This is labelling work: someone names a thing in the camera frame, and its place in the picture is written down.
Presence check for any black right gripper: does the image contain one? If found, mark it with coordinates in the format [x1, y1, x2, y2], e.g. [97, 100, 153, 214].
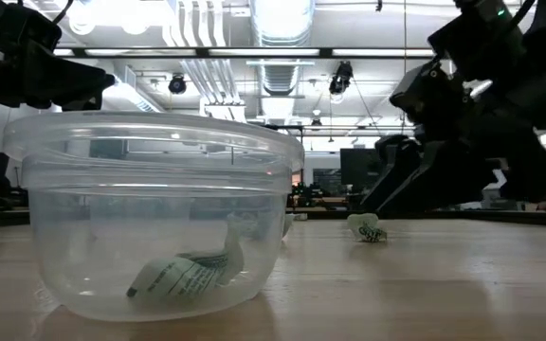
[362, 84, 546, 214]

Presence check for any green sweetener packet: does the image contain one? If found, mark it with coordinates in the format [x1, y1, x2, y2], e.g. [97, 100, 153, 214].
[347, 212, 388, 243]

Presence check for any white printed sweetener packet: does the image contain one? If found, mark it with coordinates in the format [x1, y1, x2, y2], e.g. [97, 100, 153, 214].
[125, 222, 246, 302]

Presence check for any black monitor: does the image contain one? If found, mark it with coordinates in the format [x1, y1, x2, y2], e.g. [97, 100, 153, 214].
[339, 147, 383, 191]

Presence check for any round clear plastic container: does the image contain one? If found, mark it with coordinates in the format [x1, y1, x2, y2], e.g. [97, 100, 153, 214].
[2, 111, 305, 323]

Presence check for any black ceiling spotlight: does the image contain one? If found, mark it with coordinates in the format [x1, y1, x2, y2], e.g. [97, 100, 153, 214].
[167, 73, 188, 95]

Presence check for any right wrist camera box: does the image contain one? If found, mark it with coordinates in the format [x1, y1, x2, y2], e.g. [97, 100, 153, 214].
[389, 59, 474, 139]

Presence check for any black overhead camera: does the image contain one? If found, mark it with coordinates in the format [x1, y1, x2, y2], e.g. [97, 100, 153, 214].
[328, 60, 355, 96]

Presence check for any silver ventilation duct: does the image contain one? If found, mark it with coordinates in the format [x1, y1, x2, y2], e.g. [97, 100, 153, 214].
[248, 0, 317, 96]

